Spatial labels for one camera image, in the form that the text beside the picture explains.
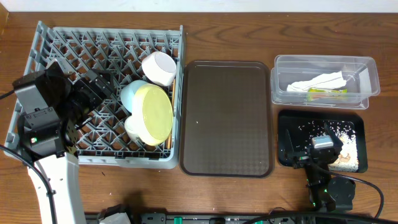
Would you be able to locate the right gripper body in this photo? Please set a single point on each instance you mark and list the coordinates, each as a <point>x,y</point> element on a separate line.
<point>301,161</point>

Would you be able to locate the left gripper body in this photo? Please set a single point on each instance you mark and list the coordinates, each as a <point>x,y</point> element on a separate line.
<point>94,88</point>

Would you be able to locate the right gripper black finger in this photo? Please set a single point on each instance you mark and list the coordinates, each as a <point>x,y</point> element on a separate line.
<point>329,131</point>
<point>288,143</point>

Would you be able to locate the light blue bowl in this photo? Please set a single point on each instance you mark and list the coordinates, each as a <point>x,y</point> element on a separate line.
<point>128,93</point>

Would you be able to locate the green yellow snack wrapper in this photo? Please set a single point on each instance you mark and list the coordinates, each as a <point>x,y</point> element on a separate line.
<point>318,93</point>

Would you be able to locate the white plastic cup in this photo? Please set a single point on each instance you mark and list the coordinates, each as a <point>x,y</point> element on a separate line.
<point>129,128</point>

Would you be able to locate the white napkin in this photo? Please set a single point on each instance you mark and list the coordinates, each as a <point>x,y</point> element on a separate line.
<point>326,81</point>

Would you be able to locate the yellow plate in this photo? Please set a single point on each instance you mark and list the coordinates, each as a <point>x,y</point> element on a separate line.
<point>152,115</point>

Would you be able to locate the pink bowl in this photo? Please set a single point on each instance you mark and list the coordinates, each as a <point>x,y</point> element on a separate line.
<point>159,68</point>

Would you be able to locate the wooden chopstick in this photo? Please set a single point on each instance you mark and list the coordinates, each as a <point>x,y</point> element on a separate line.
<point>169,139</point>

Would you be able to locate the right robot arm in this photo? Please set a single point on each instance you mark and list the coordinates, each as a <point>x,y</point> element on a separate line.
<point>327,193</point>

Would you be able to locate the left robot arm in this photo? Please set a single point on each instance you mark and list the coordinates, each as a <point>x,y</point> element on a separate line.
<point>54,110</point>

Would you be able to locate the black tray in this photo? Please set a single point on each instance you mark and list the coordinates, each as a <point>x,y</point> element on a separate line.
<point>290,119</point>

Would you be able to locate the spilled rice pile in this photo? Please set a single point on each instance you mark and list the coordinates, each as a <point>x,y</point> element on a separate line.
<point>348,160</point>

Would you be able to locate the clear plastic bin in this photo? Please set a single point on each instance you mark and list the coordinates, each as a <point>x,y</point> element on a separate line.
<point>360,73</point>

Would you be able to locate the grey plastic dish rack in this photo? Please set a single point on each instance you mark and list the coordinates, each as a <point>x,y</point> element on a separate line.
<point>103,141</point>

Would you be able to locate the brown serving tray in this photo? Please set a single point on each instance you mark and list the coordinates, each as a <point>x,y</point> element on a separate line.
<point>227,120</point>

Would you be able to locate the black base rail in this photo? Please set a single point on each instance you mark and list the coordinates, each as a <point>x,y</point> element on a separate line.
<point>124,214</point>

